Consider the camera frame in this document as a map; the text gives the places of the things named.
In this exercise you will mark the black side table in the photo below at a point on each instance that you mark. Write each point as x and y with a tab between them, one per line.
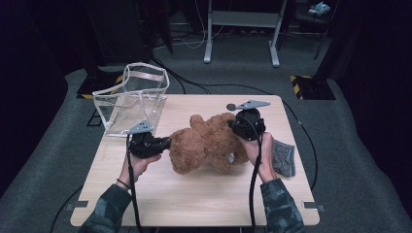
319	20

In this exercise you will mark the white metal desk frame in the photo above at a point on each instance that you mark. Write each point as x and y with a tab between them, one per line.
243	18

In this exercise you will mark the black stand base yellow stripes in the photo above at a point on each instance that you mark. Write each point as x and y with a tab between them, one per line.
97	85

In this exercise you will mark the blue and white packet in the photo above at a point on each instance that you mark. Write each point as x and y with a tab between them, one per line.
319	8

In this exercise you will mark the black floor frame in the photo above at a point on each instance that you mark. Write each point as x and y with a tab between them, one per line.
94	124

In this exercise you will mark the dark round table grommet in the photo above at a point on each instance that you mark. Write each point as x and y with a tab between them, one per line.
230	106

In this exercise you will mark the person's left hand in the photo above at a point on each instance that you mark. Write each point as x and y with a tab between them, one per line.
141	165

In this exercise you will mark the black wristband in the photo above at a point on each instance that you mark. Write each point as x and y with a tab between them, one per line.
123	183

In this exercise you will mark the clear plastic bag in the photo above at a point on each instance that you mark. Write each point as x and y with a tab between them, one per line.
129	106

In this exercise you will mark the person's right hand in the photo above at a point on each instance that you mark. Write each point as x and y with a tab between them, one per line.
267	152

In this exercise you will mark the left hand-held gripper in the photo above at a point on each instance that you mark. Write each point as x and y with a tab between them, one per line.
145	145

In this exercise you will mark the black cabinet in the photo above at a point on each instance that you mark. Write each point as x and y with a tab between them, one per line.
120	32

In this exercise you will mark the grey knitted cloth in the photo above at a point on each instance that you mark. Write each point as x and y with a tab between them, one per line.
284	158

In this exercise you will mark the brown teddy bear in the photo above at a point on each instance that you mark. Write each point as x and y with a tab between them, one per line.
200	145

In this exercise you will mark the black striped stand base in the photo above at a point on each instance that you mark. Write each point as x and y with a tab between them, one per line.
315	89

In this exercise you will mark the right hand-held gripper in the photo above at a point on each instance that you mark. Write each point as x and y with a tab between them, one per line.
241	127

